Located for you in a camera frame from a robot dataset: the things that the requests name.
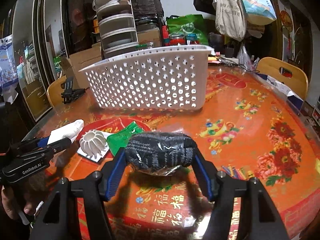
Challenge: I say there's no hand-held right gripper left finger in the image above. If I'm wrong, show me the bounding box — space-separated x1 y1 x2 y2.
30 147 128 240

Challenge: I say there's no closed cardboard box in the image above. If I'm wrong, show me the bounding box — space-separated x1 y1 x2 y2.
137 28 162 47

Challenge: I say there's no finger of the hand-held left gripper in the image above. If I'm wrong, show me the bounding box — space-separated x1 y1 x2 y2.
19 137 73 159
10 136 52 153

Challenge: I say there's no white perforated plastic basket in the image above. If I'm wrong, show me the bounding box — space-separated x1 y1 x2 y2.
78 45 215 111

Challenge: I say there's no person's left hand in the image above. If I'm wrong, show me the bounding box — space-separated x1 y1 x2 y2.
0 180 40 224

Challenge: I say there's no beige canvas tote bag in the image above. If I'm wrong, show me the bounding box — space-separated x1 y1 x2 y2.
212 0 247 42

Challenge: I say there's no round red wall ornament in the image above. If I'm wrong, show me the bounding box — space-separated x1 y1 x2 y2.
279 10 293 27

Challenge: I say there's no green shopping bag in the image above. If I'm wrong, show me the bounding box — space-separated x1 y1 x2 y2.
166 14 209 46

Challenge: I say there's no black bag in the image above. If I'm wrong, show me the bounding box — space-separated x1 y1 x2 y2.
131 0 165 32

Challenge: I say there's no white tiered dish rack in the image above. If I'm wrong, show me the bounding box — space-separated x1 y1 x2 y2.
92 0 139 60

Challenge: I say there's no black knitted cloth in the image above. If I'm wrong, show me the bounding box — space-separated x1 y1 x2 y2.
124 131 197 175

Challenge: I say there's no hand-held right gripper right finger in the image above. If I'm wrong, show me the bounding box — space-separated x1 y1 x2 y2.
192 150 290 240

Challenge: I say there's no clear plastic bag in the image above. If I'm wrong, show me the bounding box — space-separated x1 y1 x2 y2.
236 42 250 65

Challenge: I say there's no white and blue paper box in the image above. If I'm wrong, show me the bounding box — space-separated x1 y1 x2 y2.
265 76 297 97

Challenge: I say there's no white cloth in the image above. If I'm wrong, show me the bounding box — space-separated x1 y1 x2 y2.
47 119 85 145

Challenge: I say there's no open cardboard box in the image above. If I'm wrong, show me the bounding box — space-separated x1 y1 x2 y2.
60 46 103 90

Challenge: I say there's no white ribbed plastic ball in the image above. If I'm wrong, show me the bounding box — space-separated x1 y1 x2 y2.
79 129 108 158

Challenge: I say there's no green packet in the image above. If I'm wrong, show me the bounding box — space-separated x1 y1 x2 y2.
106 121 145 157

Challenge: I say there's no wooden chair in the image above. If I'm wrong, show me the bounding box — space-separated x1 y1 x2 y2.
47 75 68 108
256 57 309 100

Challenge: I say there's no dark glass door cabinet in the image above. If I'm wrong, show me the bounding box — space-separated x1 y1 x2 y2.
11 0 70 120

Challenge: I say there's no black phone stand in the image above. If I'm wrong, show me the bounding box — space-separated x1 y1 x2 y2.
61 76 87 105

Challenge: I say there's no printed picture tote bag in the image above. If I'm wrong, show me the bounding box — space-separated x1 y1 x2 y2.
235 0 277 25

